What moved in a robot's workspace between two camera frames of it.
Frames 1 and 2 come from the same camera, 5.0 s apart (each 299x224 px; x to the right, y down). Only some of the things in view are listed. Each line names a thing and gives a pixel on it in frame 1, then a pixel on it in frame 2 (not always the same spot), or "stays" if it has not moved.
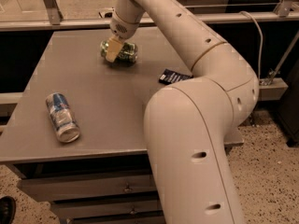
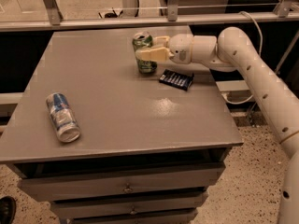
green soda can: [127, 55] -> [144, 39]
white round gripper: [121, 27] -> [180, 48]
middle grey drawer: [101, 208] stays
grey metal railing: [282, 14] stays
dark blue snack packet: [170, 77] stays
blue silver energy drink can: [64, 119] stays
